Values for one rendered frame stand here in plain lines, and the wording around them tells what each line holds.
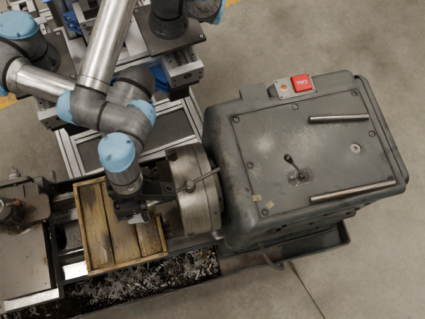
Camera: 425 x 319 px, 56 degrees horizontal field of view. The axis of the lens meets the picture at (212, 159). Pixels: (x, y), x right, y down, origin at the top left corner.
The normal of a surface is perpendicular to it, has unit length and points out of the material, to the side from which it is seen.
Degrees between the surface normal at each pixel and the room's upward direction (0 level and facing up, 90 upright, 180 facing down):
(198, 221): 56
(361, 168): 0
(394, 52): 0
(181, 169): 11
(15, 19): 7
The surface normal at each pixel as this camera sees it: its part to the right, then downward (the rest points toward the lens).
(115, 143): -0.01, -0.57
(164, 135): 0.06, -0.33
